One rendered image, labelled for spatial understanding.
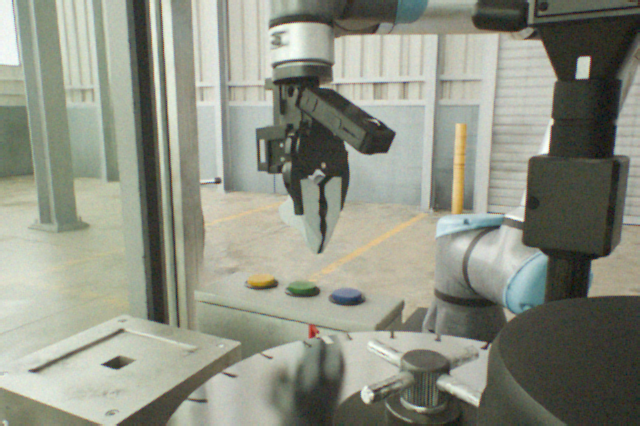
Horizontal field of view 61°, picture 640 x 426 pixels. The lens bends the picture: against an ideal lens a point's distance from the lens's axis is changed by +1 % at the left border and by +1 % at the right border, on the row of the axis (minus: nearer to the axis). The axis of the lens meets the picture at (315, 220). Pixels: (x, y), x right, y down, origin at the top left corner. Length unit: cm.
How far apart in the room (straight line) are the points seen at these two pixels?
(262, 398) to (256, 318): 35
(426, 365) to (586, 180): 14
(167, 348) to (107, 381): 8
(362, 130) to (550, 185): 27
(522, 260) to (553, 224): 49
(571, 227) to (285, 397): 22
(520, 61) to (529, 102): 44
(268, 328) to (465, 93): 588
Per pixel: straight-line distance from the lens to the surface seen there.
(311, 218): 60
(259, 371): 44
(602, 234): 31
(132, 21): 70
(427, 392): 34
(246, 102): 767
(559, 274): 33
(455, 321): 94
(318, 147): 61
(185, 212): 80
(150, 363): 59
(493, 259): 83
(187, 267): 82
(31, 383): 59
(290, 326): 72
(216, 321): 79
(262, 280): 79
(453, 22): 87
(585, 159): 31
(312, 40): 61
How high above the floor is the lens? 115
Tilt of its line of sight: 12 degrees down
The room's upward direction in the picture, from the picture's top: straight up
